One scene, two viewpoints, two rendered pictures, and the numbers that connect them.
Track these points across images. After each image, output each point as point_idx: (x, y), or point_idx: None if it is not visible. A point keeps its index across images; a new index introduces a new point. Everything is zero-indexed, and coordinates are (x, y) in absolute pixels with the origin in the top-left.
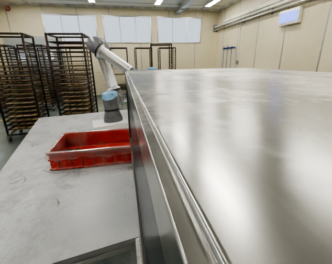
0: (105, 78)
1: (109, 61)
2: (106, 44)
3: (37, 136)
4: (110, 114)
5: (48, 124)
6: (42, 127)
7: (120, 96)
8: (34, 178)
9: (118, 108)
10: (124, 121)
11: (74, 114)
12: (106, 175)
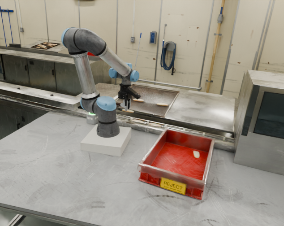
0: (87, 82)
1: (114, 62)
2: None
3: (61, 198)
4: (115, 126)
5: (4, 180)
6: (9, 189)
7: None
8: (213, 213)
9: None
10: (126, 128)
11: None
12: (226, 173)
